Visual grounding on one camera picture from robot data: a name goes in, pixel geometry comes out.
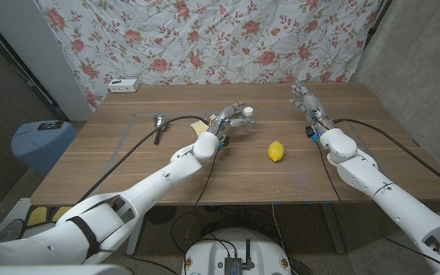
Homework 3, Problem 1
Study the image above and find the yellow and white floor object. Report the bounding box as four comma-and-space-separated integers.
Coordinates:
5, 197, 74, 230

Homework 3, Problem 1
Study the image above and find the clear medicine bottle white cap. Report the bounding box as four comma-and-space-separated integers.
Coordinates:
238, 106, 256, 130

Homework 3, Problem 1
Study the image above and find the black round floor fan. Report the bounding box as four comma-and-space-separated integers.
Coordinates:
146, 205, 178, 225

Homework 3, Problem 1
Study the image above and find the floral backdrop cloth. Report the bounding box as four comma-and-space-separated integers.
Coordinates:
36, 0, 381, 110

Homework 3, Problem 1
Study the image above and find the black stand pole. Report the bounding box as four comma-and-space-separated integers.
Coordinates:
0, 13, 70, 122
364, 0, 393, 49

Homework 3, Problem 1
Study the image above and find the yellow lemon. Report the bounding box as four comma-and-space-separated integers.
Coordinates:
267, 141, 285, 163

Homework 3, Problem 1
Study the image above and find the straight black floor cable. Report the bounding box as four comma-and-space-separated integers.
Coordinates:
271, 204, 296, 268

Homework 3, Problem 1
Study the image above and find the yellow sponge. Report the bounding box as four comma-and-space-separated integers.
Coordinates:
189, 120, 210, 138

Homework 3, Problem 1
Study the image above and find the black electronics box with antenna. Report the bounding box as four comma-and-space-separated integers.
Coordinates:
224, 239, 255, 275

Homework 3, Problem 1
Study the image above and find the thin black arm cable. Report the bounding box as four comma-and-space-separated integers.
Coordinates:
315, 141, 440, 269
195, 147, 221, 207

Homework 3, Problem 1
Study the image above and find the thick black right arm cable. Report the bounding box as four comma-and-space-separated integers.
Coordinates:
332, 117, 440, 195

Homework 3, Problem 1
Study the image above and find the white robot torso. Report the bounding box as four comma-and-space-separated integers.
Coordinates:
0, 263, 134, 275

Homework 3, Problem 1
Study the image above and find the looped black floor cable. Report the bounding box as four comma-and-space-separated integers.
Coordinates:
170, 212, 240, 260

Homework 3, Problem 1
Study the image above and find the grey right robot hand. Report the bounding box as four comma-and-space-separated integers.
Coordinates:
289, 80, 335, 137

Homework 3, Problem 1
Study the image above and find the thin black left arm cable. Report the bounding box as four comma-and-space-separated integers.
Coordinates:
195, 147, 221, 207

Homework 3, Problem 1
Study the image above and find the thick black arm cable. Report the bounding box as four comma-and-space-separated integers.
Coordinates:
332, 117, 440, 195
76, 115, 210, 203

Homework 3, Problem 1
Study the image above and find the white power strip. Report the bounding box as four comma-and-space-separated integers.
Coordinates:
108, 78, 141, 94

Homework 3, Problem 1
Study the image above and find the white table leg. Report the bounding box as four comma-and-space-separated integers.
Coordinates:
126, 213, 147, 256

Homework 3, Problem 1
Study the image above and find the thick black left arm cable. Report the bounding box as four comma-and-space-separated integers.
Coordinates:
76, 115, 210, 203

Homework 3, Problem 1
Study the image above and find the blue bin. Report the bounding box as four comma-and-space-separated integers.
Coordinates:
11, 120, 79, 179

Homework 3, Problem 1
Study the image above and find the grey table leg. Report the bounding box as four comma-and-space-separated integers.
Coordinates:
319, 204, 346, 255

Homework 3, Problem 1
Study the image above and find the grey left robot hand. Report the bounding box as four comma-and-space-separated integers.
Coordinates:
208, 101, 255, 139

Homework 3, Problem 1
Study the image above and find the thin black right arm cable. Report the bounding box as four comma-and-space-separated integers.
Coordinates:
315, 141, 440, 269

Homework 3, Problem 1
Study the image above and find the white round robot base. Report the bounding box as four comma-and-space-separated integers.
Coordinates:
180, 228, 293, 275

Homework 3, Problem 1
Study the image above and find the black device on bin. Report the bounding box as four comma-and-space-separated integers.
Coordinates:
37, 120, 65, 131

